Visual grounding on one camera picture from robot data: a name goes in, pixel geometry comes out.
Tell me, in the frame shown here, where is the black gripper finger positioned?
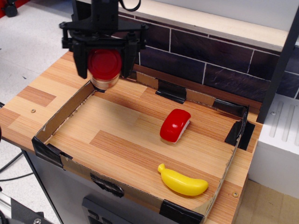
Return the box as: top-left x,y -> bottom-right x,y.
121,32 -> 140,78
72,41 -> 89,79

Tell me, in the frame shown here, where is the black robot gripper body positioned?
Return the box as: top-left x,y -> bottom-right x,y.
59,0 -> 149,51

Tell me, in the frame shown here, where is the red-capped spice bottle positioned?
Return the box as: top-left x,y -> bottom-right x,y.
87,49 -> 122,91

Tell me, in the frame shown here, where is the white grooved side unit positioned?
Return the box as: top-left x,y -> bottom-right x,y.
249,94 -> 299,198

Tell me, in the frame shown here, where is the dark brick-pattern backsplash shelf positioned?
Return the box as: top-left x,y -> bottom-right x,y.
120,0 -> 299,108

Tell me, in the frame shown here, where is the cardboard fence with black tape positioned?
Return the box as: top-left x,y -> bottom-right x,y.
32,73 -> 255,224

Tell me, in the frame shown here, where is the black floor cable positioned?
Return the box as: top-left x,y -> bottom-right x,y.
0,151 -> 35,182

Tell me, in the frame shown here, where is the red white toy sushi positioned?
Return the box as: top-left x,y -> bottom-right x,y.
160,109 -> 191,144

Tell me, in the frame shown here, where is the black metal bracket with bolt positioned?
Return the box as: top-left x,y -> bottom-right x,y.
0,192 -> 47,224

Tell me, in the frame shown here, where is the yellow toy banana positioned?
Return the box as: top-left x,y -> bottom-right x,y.
157,164 -> 209,196

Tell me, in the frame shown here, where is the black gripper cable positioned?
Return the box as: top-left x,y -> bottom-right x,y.
118,0 -> 142,12

